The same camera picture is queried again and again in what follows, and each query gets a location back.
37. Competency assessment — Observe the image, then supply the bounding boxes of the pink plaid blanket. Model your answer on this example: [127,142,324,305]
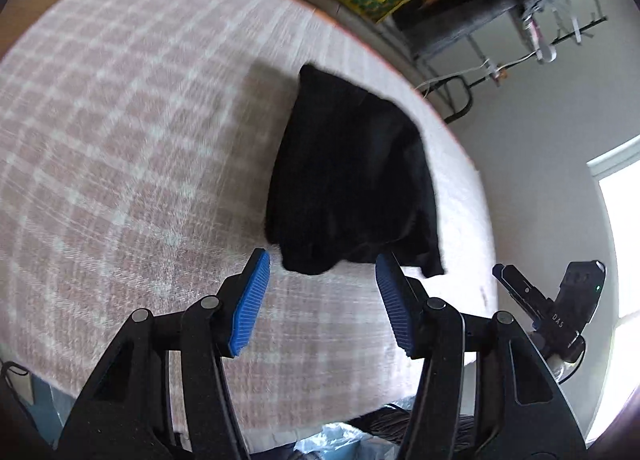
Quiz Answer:
[0,0,496,453]

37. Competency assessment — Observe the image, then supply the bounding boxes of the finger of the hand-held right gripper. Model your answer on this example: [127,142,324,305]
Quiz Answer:
[492,263,556,326]

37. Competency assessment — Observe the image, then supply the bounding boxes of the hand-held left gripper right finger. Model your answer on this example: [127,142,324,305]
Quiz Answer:
[375,252,586,460]

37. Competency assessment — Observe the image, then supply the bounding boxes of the window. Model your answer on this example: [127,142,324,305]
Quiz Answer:
[587,137,640,441]

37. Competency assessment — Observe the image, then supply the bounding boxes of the clear plastic bags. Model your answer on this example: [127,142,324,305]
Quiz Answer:
[295,420,391,460]

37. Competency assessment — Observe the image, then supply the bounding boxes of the black metal clothes rack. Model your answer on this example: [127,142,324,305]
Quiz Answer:
[190,0,608,126]

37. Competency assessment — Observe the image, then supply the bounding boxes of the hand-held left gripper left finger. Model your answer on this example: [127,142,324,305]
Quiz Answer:
[55,247,272,460]

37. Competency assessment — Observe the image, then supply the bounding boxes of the black sweater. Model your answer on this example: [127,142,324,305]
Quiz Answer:
[264,63,446,278]

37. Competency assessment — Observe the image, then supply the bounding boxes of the grey plaid coat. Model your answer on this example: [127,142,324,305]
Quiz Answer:
[412,0,592,58]

